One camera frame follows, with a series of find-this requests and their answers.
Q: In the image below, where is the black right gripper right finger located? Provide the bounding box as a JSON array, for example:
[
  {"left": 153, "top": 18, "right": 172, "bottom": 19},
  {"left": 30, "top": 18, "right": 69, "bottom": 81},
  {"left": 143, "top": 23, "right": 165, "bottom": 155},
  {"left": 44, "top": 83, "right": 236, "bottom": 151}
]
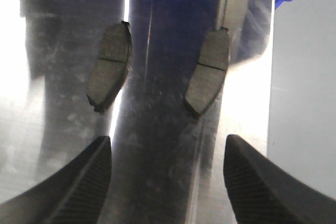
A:
[{"left": 223, "top": 135, "right": 335, "bottom": 223}]

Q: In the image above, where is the middle brake pad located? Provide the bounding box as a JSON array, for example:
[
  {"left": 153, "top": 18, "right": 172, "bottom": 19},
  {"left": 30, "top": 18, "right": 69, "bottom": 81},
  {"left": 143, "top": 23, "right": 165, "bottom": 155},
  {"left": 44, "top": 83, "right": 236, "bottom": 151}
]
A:
[{"left": 87, "top": 21, "right": 132, "bottom": 113}]

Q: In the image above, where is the right brake pad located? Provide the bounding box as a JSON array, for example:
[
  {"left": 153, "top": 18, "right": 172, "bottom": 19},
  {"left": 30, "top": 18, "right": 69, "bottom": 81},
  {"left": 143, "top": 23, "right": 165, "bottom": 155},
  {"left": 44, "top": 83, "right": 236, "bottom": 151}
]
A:
[{"left": 184, "top": 27, "right": 230, "bottom": 116}]

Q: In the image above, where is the brake pad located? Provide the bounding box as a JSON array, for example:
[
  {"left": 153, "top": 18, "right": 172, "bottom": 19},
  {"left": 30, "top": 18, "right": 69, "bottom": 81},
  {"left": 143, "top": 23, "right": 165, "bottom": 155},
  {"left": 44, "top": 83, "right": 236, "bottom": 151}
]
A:
[
  {"left": 87, "top": 21, "right": 132, "bottom": 113},
  {"left": 184, "top": 27, "right": 230, "bottom": 116}
]

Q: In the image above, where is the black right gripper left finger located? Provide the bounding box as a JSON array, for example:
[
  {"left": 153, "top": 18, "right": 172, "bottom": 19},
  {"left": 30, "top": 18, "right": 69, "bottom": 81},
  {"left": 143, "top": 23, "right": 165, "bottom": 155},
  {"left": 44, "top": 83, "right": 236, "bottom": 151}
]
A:
[{"left": 1, "top": 136, "right": 112, "bottom": 223}]

